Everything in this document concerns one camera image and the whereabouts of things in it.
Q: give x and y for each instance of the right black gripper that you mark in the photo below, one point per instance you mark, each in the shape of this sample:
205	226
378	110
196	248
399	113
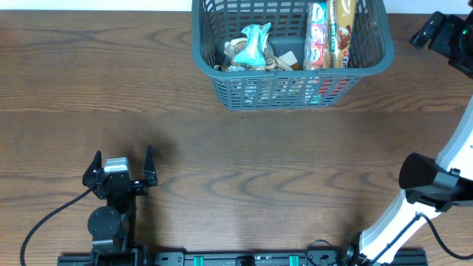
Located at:
451	24

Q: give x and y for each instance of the multicolour tissue pack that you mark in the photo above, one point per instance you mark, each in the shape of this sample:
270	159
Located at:
316	53

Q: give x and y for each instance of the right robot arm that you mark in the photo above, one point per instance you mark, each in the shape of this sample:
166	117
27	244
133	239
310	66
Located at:
429	186

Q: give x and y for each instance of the teal snack packet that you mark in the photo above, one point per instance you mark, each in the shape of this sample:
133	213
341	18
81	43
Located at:
253	53

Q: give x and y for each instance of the grey plastic basket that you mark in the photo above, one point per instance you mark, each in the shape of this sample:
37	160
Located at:
215	23

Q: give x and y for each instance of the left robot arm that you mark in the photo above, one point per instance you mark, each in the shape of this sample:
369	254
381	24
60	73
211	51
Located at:
113	226

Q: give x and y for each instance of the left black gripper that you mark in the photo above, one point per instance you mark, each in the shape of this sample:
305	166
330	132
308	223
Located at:
141	188

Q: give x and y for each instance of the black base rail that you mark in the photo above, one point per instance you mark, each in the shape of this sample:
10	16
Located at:
313	257

